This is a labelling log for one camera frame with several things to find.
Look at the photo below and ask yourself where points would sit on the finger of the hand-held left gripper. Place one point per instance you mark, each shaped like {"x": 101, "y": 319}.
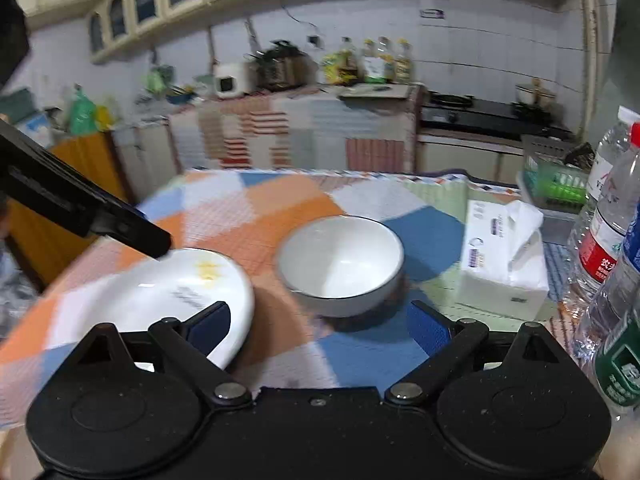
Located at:
{"x": 125, "y": 225}

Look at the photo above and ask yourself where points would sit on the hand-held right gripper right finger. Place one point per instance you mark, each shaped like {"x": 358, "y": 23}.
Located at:
{"x": 427, "y": 327}

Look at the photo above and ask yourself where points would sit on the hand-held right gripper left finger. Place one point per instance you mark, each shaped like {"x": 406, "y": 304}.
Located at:
{"x": 212, "y": 323}

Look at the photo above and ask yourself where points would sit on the white plate with sun print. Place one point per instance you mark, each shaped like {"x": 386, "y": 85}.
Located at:
{"x": 150, "y": 300}

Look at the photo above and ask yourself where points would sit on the white bowl with dark rim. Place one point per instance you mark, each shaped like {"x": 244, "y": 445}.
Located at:
{"x": 340, "y": 265}

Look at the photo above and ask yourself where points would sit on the yellow wooden chair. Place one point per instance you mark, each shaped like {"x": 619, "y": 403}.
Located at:
{"x": 80, "y": 157}

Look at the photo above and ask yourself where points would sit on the white tissue box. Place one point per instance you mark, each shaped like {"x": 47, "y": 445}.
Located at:
{"x": 495, "y": 265}

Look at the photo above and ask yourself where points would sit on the green plastic bag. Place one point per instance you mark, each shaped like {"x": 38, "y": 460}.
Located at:
{"x": 82, "y": 112}

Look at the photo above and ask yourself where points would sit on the blue dish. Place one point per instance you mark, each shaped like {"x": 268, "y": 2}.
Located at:
{"x": 181, "y": 95}

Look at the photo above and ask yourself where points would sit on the green hanging cloth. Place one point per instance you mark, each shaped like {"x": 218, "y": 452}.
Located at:
{"x": 160, "y": 80}

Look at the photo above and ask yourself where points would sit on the white rice cooker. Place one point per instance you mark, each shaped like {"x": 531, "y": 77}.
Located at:
{"x": 230, "y": 82}

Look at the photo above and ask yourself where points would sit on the red cap water bottle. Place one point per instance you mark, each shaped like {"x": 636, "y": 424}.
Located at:
{"x": 600, "y": 255}

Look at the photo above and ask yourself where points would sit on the green plastic basket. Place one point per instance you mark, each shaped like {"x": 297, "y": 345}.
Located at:
{"x": 555, "y": 185}

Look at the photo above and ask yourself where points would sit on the green label water bottle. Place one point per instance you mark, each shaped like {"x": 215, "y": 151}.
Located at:
{"x": 622, "y": 367}

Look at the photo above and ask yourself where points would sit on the striped patchwork cover cloth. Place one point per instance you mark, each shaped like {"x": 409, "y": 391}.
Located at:
{"x": 300, "y": 130}

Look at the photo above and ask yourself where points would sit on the blue cap water bottle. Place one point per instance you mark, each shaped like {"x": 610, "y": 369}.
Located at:
{"x": 631, "y": 260}

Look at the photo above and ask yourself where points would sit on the black pressure cooker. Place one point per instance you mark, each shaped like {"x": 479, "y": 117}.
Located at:
{"x": 280, "y": 67}

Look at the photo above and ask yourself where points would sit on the black gas stove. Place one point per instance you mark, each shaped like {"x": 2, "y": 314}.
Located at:
{"x": 490, "y": 112}

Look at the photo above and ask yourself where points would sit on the cutting board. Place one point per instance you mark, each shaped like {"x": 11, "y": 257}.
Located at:
{"x": 375, "y": 91}

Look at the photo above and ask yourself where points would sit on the clear cap water bottle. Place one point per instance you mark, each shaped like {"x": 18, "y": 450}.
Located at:
{"x": 607, "y": 160}

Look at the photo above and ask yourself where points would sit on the cooking pot with lid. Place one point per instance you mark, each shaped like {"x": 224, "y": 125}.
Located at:
{"x": 535, "y": 94}

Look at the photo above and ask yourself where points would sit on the yellow snack packet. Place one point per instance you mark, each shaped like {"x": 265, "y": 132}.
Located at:
{"x": 331, "y": 69}

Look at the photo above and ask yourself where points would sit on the yellow cooking oil bottle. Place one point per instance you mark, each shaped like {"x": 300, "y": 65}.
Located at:
{"x": 404, "y": 62}
{"x": 371, "y": 64}
{"x": 386, "y": 61}

